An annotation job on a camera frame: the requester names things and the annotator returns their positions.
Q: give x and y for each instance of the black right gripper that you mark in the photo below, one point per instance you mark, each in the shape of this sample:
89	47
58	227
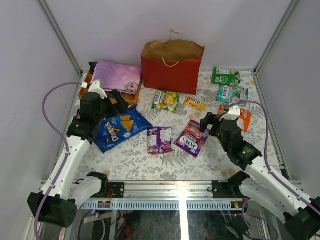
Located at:
210	119

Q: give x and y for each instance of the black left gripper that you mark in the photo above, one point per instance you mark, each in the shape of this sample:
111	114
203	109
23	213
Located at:
113	100

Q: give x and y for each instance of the blue Oreo snack bag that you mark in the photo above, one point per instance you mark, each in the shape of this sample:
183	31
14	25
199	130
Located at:
115	130

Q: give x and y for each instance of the purple Fox's berries bag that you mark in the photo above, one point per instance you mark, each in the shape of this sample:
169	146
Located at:
191	140

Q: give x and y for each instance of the teal Fox's candy bag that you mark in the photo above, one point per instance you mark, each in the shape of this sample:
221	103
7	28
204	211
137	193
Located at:
232	94

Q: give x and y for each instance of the yellow M&M's packet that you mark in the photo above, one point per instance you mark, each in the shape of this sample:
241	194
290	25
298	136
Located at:
194	103

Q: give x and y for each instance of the orange snack packet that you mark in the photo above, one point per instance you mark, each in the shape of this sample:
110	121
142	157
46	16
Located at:
244	120

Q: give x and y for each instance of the green candy packet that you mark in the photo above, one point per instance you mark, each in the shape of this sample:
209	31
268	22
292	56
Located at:
225	77

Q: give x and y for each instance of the yellow green Fox's candy bag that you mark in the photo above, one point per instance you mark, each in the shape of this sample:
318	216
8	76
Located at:
166	100

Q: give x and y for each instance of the purple white candy bag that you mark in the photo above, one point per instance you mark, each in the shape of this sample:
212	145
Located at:
159	140

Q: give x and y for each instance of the red paper bag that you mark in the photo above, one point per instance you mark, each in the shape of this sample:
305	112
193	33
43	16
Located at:
172	65

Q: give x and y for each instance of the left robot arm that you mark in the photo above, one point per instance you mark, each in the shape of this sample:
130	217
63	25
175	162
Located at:
57	202

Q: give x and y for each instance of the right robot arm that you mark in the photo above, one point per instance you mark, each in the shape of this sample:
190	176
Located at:
259	181

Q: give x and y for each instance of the wooden compartment tray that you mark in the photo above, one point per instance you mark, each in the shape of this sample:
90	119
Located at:
130	98

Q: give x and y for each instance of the dark patterned cloth at back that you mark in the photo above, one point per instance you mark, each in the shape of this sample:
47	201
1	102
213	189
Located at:
92	67

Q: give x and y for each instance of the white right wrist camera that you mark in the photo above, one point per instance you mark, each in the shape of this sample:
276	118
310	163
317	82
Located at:
231	113

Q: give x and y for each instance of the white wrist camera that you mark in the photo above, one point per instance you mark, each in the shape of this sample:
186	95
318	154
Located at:
231	113
93	87

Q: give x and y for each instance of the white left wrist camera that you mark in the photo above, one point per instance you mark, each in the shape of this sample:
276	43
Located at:
93	87

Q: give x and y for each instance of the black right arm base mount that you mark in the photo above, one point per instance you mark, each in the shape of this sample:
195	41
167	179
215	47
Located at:
227	189

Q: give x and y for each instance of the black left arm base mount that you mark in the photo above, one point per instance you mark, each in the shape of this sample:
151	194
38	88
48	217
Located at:
112	188

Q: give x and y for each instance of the aluminium front rail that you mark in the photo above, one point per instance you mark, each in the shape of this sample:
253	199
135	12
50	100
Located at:
142	190

